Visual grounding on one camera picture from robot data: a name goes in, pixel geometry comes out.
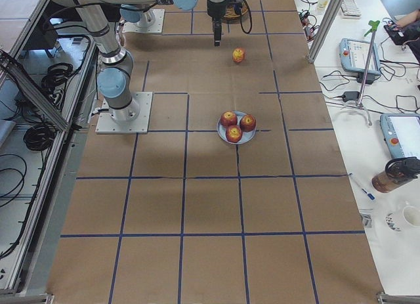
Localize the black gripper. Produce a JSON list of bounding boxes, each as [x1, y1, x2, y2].
[[207, 0, 228, 47]]

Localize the yellowish red apple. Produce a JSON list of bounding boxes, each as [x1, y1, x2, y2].
[[232, 47, 245, 63]]

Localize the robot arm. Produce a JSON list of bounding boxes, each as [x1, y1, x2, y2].
[[120, 0, 228, 47], [52, 0, 198, 122]]

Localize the woven wicker basket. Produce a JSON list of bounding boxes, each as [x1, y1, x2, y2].
[[222, 0, 247, 23]]

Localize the red plate apple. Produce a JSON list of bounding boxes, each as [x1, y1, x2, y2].
[[240, 114, 257, 132], [225, 125, 243, 143], [220, 111, 238, 128]]

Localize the grey round plate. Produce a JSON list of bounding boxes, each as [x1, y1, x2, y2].
[[217, 111, 256, 144]]

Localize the clear plastic bottle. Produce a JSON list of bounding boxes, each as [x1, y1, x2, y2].
[[316, 0, 329, 15]]

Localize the teach pendant tablet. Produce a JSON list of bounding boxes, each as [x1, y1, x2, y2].
[[379, 114, 419, 159], [339, 38, 381, 76]]

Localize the black power adapter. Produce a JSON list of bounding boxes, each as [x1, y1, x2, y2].
[[341, 91, 360, 102]]

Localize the green grabber stick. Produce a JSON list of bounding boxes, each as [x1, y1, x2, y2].
[[345, 20, 380, 126]]

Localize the blue white pen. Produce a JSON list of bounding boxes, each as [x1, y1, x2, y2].
[[348, 173, 375, 201]]

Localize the dark drink bottle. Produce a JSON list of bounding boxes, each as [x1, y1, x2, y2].
[[371, 156, 419, 193]]

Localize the white mug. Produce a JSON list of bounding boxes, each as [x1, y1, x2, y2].
[[385, 206, 419, 232]]

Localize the black braided cable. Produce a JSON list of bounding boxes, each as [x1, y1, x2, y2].
[[227, 0, 253, 35]]

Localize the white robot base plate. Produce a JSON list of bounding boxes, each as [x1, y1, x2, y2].
[[95, 92, 153, 134], [122, 9, 165, 34]]

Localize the aluminium frame post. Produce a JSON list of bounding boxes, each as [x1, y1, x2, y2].
[[306, 0, 343, 64]]

